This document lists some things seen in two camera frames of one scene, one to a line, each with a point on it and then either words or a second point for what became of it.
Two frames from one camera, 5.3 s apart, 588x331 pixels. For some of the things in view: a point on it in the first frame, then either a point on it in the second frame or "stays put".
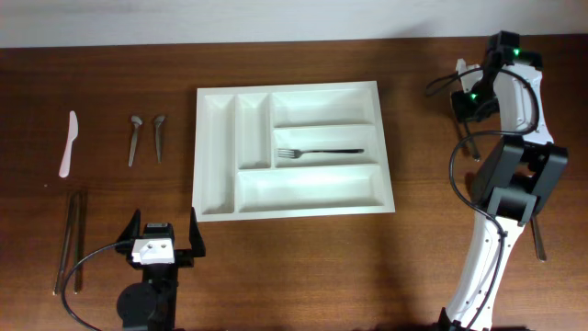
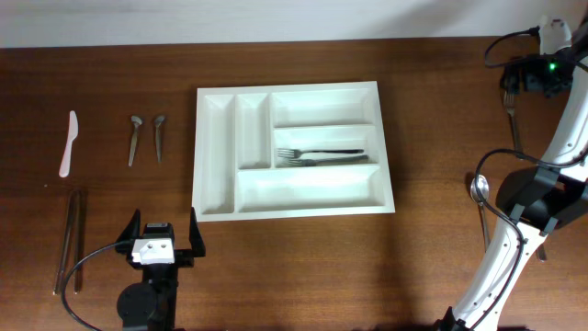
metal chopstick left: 64,249 stays put
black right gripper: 466,106 → 514,80
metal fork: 297,153 stays put
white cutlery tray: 289,151 stays put
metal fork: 475,155 → 300,162
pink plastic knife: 73,131 stays put
